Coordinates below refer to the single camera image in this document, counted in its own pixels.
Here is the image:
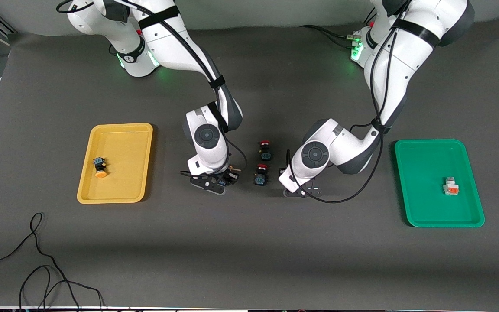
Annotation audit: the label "black left base cables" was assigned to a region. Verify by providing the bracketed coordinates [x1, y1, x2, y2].
[299, 24, 371, 51]

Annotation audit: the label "yellow plastic tray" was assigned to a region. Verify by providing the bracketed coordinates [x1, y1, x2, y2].
[77, 123, 153, 204]

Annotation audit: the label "green plastic tray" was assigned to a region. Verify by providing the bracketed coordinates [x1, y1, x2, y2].
[395, 139, 485, 228]

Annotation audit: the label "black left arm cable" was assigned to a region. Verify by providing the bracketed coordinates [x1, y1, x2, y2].
[286, 0, 411, 204]

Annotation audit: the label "loose thin black cable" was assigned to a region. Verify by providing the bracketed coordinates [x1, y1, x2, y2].
[0, 212, 105, 311]

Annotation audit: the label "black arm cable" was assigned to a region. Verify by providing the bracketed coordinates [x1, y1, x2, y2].
[56, 0, 248, 176]
[286, 0, 411, 204]

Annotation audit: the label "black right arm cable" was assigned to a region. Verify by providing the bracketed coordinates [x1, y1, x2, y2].
[56, 0, 248, 176]

